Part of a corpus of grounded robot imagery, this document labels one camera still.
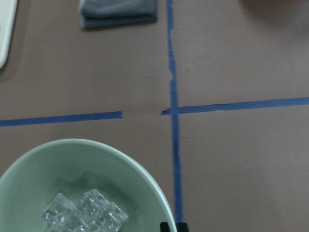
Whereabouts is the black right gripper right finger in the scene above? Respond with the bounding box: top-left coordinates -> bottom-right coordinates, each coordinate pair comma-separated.
177,222 -> 189,232

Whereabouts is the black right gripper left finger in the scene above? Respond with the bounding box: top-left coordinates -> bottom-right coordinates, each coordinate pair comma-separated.
160,222 -> 169,232

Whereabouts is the clear ice cubes pile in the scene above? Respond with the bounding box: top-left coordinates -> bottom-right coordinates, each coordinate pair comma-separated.
42,189 -> 128,232

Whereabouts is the green ceramic bowl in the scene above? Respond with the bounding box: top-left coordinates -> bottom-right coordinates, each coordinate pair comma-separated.
0,139 -> 177,232

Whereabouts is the folded grey cloth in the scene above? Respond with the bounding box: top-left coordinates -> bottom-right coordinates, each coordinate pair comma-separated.
79,0 -> 158,29

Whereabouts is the cream bear serving tray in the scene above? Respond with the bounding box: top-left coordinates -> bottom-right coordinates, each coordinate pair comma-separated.
0,0 -> 18,68

